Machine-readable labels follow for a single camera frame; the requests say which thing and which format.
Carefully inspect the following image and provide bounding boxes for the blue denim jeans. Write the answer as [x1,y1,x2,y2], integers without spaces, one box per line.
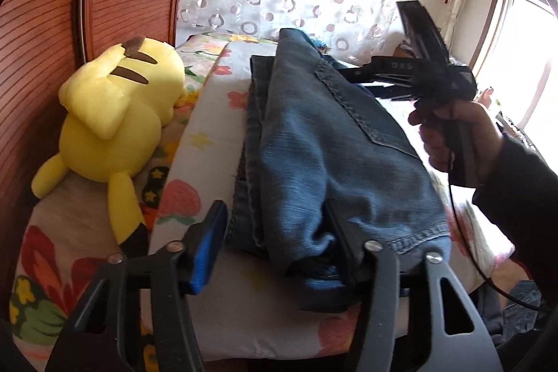
[228,28,451,312]

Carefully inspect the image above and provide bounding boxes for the floral bed sheet mattress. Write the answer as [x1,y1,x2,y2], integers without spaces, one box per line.
[9,35,514,370]

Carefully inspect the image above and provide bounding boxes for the pink figurine on sill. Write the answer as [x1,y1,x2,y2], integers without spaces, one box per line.
[476,87,494,109]

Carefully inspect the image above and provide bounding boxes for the window with wooden frame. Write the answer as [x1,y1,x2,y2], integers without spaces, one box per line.
[474,0,557,170]

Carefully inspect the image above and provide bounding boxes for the person right hand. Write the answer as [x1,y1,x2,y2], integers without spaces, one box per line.
[409,99,504,188]

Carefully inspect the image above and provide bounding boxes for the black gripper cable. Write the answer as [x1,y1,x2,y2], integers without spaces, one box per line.
[445,105,551,314]

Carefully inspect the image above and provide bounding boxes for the dark sleeve right forearm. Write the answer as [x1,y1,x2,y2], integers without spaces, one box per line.
[473,136,557,307]

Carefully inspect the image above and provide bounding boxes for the blue item on box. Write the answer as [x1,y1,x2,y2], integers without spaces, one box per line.
[307,35,328,53]

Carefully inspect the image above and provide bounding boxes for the wooden louvered wardrobe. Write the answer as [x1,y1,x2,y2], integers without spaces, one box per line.
[1,0,178,298]

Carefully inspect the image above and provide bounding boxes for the yellow Pikachu plush toy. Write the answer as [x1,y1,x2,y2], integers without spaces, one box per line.
[31,37,186,258]

